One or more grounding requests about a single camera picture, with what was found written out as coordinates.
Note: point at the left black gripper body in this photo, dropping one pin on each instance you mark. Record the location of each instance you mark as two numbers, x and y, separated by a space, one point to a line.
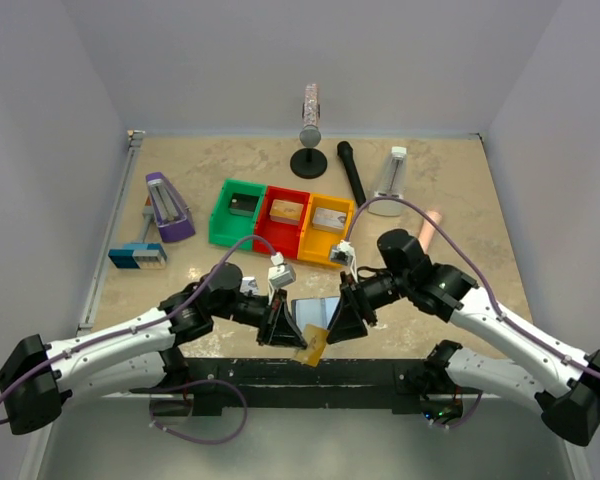
265 331

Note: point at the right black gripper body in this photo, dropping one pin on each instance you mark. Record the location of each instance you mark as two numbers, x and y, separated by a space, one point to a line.
361 294

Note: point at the blue leather card holder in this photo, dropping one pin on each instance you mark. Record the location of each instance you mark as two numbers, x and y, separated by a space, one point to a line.
314 311

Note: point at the gold VIP credit card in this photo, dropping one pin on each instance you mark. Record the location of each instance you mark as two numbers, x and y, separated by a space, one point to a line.
315 338

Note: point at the silver credit card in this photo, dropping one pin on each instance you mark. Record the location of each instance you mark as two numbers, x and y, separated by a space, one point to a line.
249 286

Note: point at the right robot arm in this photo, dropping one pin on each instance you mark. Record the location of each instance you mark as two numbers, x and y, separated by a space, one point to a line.
554 379

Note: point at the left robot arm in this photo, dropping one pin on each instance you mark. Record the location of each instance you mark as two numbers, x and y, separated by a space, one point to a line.
38 378

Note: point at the silver card stack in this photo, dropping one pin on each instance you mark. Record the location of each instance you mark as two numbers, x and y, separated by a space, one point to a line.
330 220

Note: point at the orange card stack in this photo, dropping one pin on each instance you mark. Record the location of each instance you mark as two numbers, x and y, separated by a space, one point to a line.
286 212

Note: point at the black card stack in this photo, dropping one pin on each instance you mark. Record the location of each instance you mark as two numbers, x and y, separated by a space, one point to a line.
244 205

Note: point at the red plastic bin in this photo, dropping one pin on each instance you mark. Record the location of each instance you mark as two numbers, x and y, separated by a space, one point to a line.
284 238

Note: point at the yellow plastic bin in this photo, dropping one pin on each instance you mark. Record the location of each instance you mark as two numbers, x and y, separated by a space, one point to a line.
315 244

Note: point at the pink microphone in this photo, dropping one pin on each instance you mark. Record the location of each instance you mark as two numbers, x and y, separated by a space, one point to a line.
428 229

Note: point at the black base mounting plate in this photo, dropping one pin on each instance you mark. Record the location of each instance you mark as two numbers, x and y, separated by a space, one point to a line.
384 384

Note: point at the green plastic bin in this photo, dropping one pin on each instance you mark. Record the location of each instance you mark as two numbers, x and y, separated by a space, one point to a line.
226 229

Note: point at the white metronome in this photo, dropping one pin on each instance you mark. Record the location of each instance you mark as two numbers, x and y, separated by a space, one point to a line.
390 184

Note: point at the purple metronome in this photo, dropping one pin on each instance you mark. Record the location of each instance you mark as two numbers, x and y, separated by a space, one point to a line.
173 217

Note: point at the black round microphone stand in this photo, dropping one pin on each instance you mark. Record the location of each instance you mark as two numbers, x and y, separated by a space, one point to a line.
308 163

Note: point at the blue grey block toy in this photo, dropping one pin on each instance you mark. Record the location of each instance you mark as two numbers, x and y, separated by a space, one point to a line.
140 254

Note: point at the black microphone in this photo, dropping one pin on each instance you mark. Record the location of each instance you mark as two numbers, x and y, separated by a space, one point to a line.
345 153

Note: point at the glitter microphone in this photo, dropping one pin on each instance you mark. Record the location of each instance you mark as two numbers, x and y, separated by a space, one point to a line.
310 135

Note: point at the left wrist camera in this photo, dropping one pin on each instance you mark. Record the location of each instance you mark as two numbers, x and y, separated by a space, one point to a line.
280 276

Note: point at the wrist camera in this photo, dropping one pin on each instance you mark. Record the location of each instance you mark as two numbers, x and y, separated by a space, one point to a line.
280 276
344 254

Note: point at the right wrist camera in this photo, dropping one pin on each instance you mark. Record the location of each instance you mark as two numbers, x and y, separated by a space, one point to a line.
344 254

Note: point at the aluminium frame rail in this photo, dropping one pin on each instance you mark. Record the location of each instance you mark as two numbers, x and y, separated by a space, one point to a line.
89 311

